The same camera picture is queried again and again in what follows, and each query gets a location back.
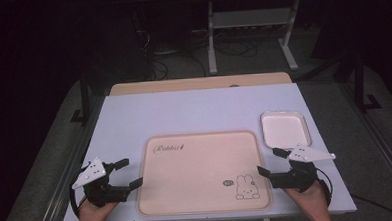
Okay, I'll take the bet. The wooden table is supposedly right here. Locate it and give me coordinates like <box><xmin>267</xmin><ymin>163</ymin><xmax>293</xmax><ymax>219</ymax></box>
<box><xmin>109</xmin><ymin>70</ymin><xmax>294</xmax><ymax>97</ymax></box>

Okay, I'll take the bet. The black floor cable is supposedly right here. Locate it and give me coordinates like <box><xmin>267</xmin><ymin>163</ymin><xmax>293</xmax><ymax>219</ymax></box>
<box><xmin>350</xmin><ymin>191</ymin><xmax>392</xmax><ymax>221</ymax></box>

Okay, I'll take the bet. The person's right hand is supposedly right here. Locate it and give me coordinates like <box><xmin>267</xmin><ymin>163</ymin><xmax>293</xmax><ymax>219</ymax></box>
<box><xmin>281</xmin><ymin>179</ymin><xmax>330</xmax><ymax>219</ymax></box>

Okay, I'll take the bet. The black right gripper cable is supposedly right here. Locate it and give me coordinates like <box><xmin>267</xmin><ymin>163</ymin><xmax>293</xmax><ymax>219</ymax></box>
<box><xmin>314</xmin><ymin>166</ymin><xmax>333</xmax><ymax>209</ymax></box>

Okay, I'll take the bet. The white table board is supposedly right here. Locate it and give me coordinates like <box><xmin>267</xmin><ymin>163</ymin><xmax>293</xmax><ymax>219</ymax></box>
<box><xmin>56</xmin><ymin>80</ymin><xmax>359</xmax><ymax>221</ymax></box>

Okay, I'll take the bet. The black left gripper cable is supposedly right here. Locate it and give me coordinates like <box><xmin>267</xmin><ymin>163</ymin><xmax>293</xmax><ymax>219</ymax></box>
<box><xmin>67</xmin><ymin>164</ymin><xmax>94</xmax><ymax>220</ymax></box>

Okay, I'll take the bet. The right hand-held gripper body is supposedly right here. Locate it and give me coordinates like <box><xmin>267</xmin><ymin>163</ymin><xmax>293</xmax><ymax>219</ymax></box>
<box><xmin>269</xmin><ymin>141</ymin><xmax>339</xmax><ymax>194</ymax></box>

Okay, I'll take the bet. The white metal desk frame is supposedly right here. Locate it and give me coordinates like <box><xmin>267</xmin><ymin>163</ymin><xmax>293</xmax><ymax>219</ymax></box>
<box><xmin>204</xmin><ymin>0</ymin><xmax>305</xmax><ymax>76</ymax></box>

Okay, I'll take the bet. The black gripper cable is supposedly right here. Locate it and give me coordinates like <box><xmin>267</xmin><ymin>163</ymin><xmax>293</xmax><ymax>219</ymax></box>
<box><xmin>314</xmin><ymin>166</ymin><xmax>333</xmax><ymax>209</ymax></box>
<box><xmin>67</xmin><ymin>164</ymin><xmax>94</xmax><ymax>220</ymax></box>

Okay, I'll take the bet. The large pink rabbit print tray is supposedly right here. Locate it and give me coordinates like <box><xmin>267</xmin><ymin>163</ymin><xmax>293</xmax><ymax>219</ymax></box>
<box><xmin>132</xmin><ymin>128</ymin><xmax>273</xmax><ymax>218</ymax></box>

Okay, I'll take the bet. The black metal stand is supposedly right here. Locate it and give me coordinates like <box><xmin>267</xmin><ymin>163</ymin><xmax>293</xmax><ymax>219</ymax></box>
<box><xmin>352</xmin><ymin>50</ymin><xmax>383</xmax><ymax>116</ymax></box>
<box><xmin>67</xmin><ymin>69</ymin><xmax>93</xmax><ymax>128</ymax></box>

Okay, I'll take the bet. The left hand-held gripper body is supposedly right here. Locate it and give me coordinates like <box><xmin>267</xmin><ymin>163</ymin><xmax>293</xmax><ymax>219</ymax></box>
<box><xmin>70</xmin><ymin>155</ymin><xmax>133</xmax><ymax>210</ymax></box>

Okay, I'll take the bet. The tangle of black floor cables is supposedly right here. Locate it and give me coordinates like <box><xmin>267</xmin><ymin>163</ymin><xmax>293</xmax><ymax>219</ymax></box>
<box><xmin>131</xmin><ymin>6</ymin><xmax>262</xmax><ymax>82</ymax></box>

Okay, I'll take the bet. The small white square dish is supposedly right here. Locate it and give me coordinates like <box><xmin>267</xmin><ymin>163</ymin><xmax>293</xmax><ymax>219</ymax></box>
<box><xmin>259</xmin><ymin>108</ymin><xmax>313</xmax><ymax>153</ymax></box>

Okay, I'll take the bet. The person's left hand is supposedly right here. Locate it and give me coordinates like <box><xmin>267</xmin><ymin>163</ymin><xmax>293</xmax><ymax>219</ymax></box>
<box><xmin>76</xmin><ymin>194</ymin><xmax>120</xmax><ymax>221</ymax></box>

